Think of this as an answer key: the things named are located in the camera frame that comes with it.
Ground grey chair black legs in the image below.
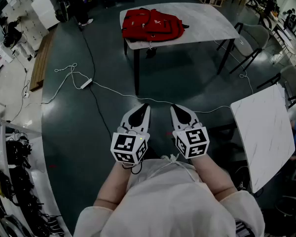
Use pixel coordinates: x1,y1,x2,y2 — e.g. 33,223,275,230
256,65,296,109
216,22,270,74

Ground white marble table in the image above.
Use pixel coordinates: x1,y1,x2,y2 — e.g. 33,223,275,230
230,84,296,194

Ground looped white cable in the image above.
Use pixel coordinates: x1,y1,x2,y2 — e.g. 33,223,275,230
41,63,89,105

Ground pile of black cables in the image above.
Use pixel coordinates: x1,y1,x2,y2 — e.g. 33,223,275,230
4,132,65,237

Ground white cabinet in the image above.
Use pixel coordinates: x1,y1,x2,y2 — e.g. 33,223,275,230
31,0,60,30

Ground person's left forearm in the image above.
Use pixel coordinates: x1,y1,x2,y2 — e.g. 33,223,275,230
93,161,139,210

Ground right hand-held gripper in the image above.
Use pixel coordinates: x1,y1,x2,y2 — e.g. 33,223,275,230
170,104,210,159

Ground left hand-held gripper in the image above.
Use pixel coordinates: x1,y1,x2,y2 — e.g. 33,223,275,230
111,103,151,164

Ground thin white cable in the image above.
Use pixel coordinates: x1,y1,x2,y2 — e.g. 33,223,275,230
213,40,254,95

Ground person's white shirt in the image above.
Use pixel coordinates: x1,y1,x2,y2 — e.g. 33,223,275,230
74,154,266,237

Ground white metal shelf rack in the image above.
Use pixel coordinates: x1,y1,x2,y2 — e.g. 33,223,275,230
0,114,44,237

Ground red backpack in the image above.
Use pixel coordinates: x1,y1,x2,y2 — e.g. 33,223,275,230
121,8,190,59

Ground wooden bench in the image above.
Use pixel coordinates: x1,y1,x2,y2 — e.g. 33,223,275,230
29,27,57,92

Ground long white cable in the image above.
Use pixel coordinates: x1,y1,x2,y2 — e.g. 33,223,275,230
92,81,231,114

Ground white power strip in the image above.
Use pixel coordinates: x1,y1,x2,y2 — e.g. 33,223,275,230
80,79,93,90

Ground person's right forearm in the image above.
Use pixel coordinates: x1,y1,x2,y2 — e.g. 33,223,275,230
187,156,238,202

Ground grey marble table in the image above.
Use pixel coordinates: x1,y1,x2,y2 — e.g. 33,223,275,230
119,2,241,96

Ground black floor cable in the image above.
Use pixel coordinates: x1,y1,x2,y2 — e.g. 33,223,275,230
80,27,113,134

